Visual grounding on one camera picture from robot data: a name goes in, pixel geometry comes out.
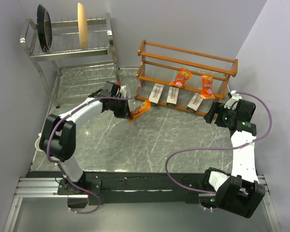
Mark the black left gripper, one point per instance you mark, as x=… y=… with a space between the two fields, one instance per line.
x=125 y=112

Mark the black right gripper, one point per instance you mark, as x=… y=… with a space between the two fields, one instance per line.
x=216 y=108

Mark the white Harry's razor box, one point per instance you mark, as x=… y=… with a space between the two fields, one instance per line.
x=195 y=103
x=155 y=94
x=172 y=96

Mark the orange BIC razor pack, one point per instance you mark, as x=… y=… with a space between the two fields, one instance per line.
x=141 y=109
x=181 y=79
x=207 y=86

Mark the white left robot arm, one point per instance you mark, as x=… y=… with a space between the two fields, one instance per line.
x=58 y=137

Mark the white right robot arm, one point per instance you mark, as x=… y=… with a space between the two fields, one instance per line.
x=240 y=192

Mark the steel dish rack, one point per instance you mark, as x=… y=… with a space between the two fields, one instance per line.
x=69 y=73

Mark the white cup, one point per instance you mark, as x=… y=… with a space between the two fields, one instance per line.
x=37 y=143

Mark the beige plate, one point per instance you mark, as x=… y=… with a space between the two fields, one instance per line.
x=82 y=26

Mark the black frying pan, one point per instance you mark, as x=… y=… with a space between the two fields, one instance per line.
x=44 y=28

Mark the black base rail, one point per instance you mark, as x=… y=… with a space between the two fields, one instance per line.
x=108 y=187

